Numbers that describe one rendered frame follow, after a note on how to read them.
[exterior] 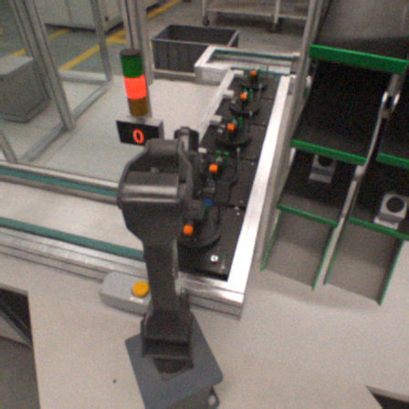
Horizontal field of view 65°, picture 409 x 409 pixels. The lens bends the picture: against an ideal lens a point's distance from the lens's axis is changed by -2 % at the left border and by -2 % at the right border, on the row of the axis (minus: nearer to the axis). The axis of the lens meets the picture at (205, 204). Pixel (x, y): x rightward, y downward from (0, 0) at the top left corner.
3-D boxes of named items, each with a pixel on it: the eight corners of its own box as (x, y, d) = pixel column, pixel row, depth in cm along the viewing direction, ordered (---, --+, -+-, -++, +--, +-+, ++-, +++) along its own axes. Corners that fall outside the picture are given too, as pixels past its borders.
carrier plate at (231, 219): (228, 279, 85) (228, 275, 83) (143, 259, 89) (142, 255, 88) (245, 214, 101) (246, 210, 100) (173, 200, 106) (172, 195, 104)
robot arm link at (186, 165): (188, 213, 36) (192, 119, 36) (115, 210, 37) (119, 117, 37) (201, 208, 65) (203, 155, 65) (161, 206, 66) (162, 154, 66)
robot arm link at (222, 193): (225, 202, 70) (230, 174, 71) (144, 186, 73) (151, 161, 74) (227, 209, 78) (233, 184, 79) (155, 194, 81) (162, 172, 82)
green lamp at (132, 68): (138, 79, 76) (135, 59, 72) (119, 78, 77) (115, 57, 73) (147, 71, 79) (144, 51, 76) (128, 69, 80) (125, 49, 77)
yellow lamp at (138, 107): (143, 118, 83) (141, 99, 79) (126, 115, 84) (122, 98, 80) (151, 109, 86) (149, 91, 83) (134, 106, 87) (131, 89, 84)
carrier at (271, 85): (274, 103, 152) (277, 78, 143) (225, 97, 157) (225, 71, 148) (279, 82, 169) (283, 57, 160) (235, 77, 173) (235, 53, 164)
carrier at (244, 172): (246, 212, 102) (249, 182, 93) (173, 197, 107) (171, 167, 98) (257, 165, 119) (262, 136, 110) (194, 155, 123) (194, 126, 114)
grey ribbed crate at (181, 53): (227, 78, 250) (228, 47, 233) (152, 68, 262) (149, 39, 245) (238, 57, 279) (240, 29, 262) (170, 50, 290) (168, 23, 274)
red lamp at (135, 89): (141, 99, 79) (138, 80, 76) (122, 97, 80) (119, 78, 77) (149, 90, 83) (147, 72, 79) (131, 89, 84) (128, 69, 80)
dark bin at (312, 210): (336, 228, 66) (344, 216, 59) (275, 208, 70) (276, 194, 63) (369, 120, 74) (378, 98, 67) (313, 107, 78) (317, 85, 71)
